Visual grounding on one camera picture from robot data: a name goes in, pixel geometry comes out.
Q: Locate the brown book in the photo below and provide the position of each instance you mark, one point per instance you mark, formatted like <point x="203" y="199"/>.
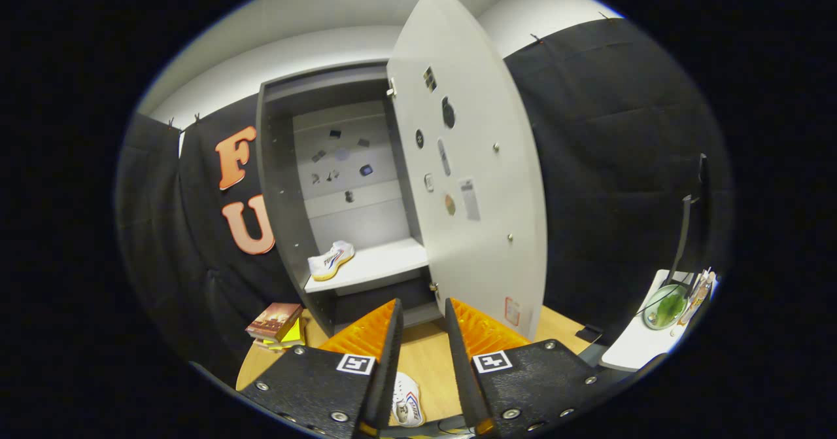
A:
<point x="274" y="320"/>

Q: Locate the black backdrop cloth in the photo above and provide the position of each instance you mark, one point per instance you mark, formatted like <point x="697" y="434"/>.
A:
<point x="608" y="164"/>

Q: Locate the dark grey shoe cabinet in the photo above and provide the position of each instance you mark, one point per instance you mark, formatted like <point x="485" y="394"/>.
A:
<point x="281" y="184"/>

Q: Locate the white striped shoe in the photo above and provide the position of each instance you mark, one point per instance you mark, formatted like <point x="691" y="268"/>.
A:
<point x="330" y="260"/>
<point x="409" y="403"/>

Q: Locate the black metal stand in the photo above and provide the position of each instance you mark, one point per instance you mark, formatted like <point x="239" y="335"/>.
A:
<point x="683" y="229"/>

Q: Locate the beige shoe cabinet door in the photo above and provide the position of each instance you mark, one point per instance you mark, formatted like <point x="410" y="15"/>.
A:
<point x="477" y="99"/>

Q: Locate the glass bowl with green contents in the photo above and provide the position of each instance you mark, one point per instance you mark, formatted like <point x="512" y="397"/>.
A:
<point x="666" y="308"/>

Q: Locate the small amber bottle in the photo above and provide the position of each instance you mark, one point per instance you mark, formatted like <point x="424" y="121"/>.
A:
<point x="700" y="293"/>

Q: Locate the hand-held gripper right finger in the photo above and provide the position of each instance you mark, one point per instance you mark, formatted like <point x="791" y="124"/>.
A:
<point x="459" y="360"/>

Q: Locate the white side table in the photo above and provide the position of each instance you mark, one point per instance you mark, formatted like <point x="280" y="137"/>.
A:
<point x="634" y="347"/>

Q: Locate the yellow book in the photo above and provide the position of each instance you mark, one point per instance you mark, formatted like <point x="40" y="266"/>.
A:
<point x="294" y="334"/>

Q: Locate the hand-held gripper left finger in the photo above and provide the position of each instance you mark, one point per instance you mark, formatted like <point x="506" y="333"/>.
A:
<point x="392" y="360"/>

